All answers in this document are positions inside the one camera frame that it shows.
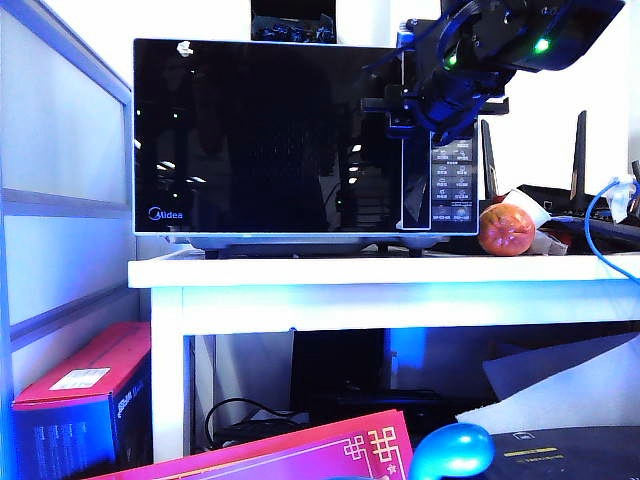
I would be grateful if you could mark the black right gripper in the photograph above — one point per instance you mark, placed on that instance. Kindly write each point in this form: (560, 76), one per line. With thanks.
(450, 110)

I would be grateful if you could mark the black glass microwave door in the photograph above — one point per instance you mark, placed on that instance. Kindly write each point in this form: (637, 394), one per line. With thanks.
(250, 140)

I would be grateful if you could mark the orange fruit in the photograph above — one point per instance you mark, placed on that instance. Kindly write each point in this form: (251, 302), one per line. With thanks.
(505, 232)

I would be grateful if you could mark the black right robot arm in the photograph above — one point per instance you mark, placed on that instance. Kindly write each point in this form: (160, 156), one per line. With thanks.
(575, 30)

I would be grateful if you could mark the white paper cup blue print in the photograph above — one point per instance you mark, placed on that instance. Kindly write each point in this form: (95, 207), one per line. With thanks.
(532, 212)

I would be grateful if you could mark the black router with antennas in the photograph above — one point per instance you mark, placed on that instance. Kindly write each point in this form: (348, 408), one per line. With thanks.
(550, 195)

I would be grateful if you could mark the white table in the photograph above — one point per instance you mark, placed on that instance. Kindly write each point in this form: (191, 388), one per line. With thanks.
(350, 300)

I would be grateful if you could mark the red and white crumpled packet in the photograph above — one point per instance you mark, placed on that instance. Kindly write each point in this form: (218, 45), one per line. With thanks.
(550, 245)

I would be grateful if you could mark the black computer tower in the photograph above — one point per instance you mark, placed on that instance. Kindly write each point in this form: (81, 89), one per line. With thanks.
(335, 370)

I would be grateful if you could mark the grey blue sheet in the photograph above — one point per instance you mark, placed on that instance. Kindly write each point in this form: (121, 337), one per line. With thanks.
(525, 372)

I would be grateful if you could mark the white office partition panel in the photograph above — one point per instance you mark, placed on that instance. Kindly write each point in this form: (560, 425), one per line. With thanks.
(60, 125)

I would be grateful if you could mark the glossy blue rounded object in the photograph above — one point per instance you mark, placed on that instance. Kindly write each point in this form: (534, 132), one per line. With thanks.
(450, 447)

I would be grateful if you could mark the white foam sheet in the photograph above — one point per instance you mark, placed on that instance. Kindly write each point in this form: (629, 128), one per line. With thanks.
(575, 405)

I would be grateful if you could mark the pink gift box gold pattern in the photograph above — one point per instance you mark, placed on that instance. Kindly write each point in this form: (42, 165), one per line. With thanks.
(300, 450)

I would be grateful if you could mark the black box with gold print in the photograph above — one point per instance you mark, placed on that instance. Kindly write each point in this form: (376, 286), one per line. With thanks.
(575, 455)

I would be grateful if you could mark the red and blue router box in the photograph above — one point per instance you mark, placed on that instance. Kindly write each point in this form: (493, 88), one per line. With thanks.
(75, 400)

